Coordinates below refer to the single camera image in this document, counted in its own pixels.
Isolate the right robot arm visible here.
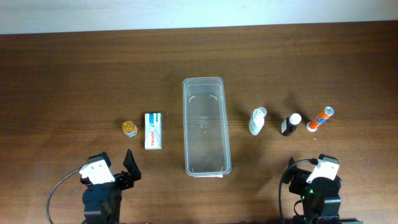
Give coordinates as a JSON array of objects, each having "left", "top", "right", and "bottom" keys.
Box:
[{"left": 279, "top": 154, "right": 341, "bottom": 224}]

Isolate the white spray bottle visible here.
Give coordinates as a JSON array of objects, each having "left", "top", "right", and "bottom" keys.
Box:
[{"left": 249, "top": 107, "right": 267, "bottom": 136}]

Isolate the orange tablet tube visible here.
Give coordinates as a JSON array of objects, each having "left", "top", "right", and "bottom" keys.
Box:
[{"left": 307, "top": 106, "right": 334, "bottom": 132}]

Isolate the dark bottle white cap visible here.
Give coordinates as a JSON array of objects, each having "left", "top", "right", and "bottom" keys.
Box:
[{"left": 280, "top": 113, "right": 302, "bottom": 136}]

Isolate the clear plastic container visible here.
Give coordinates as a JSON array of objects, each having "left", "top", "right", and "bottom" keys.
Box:
[{"left": 183, "top": 77, "right": 232, "bottom": 177}]

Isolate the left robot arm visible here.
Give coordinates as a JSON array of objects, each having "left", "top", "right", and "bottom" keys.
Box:
[{"left": 79, "top": 149, "right": 141, "bottom": 224}]

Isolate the small gold lid jar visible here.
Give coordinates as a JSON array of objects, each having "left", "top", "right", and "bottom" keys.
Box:
[{"left": 122, "top": 121, "right": 137, "bottom": 138}]

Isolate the white Panadol box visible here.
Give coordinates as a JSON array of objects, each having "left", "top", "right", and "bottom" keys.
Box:
[{"left": 144, "top": 113, "right": 162, "bottom": 150}]

